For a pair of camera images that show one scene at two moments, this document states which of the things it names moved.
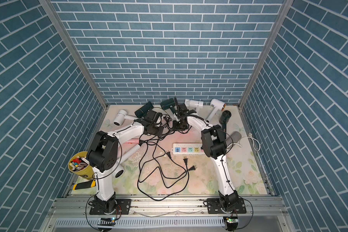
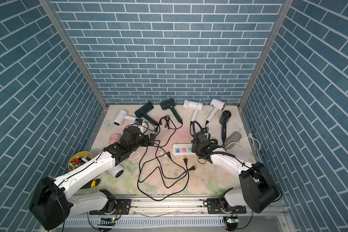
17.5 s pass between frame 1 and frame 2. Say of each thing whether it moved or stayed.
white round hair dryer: stayed
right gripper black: moved
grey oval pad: stayed
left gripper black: moved
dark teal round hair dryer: stayed
